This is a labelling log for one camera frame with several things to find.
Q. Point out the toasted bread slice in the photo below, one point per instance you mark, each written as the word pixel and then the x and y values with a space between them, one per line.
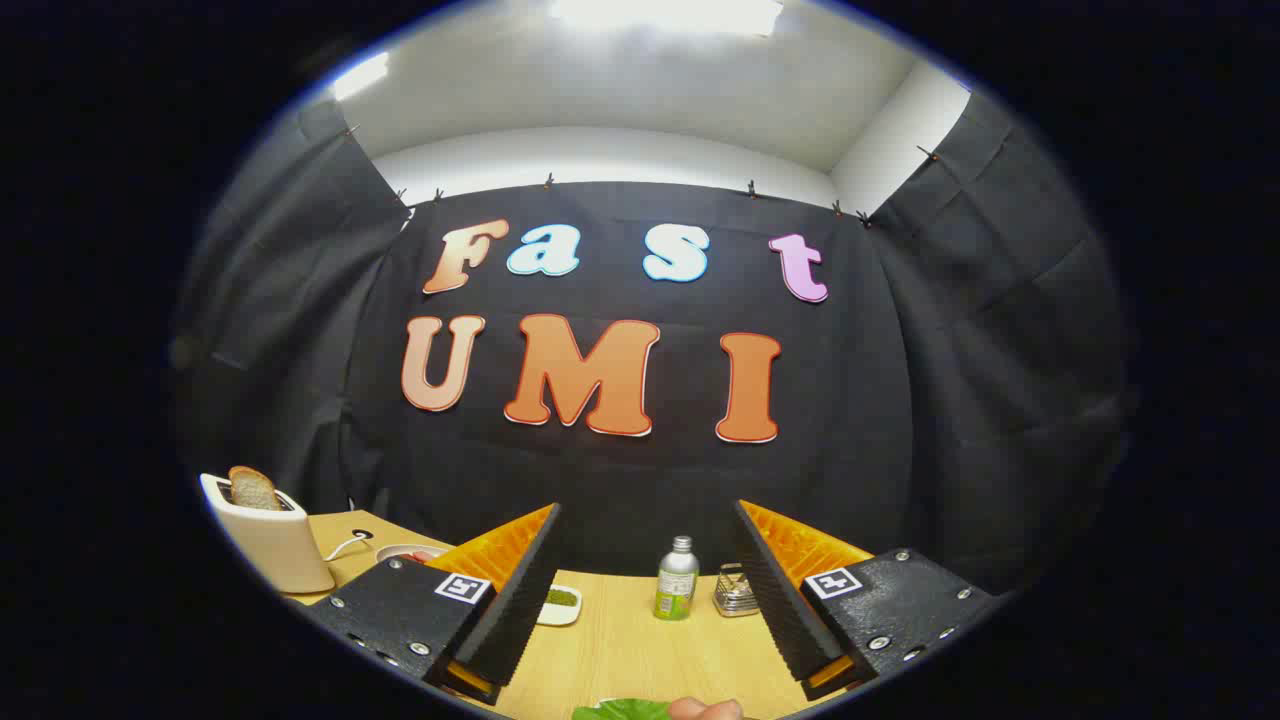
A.
pixel 252 490

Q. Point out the small ceiling light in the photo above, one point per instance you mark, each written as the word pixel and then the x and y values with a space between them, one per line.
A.
pixel 358 76

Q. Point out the white toaster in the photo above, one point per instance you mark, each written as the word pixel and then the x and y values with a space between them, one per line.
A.
pixel 270 545

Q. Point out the round white meat plate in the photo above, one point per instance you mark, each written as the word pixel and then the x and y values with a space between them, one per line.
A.
pixel 395 551

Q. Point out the large ceiling light panel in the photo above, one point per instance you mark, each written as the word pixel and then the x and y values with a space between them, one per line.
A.
pixel 665 14

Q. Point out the green mung bean pile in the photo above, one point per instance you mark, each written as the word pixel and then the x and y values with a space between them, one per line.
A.
pixel 562 597

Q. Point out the green lettuce leaf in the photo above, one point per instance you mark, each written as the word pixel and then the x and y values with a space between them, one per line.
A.
pixel 625 711

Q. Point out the silver bottle green label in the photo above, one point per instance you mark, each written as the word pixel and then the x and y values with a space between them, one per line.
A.
pixel 676 585

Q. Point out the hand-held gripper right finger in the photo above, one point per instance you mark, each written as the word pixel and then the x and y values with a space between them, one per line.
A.
pixel 775 600

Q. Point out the black backdrop cloth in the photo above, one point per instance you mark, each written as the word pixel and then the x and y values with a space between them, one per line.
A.
pixel 640 480

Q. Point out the white divided dish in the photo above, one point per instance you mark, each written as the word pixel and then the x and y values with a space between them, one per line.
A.
pixel 555 613

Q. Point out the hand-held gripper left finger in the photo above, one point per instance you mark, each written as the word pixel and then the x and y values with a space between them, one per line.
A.
pixel 520 600

